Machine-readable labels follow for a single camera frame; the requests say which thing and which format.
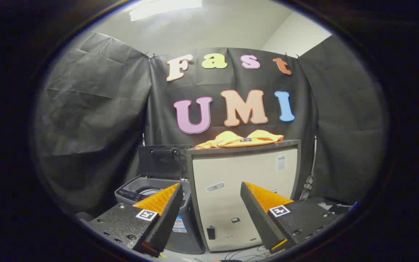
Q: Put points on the beige cabinet with dark top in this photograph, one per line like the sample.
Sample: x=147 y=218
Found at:
x=231 y=171

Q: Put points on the black backdrop cloth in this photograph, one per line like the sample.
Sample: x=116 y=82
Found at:
x=96 y=109

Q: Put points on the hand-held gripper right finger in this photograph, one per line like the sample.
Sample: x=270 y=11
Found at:
x=258 y=218

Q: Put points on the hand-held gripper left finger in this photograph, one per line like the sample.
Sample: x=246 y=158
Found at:
x=166 y=218

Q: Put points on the grey washing machine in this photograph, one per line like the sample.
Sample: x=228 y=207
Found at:
x=186 y=238

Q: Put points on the orange yellow shirt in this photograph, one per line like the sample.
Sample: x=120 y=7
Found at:
x=231 y=140

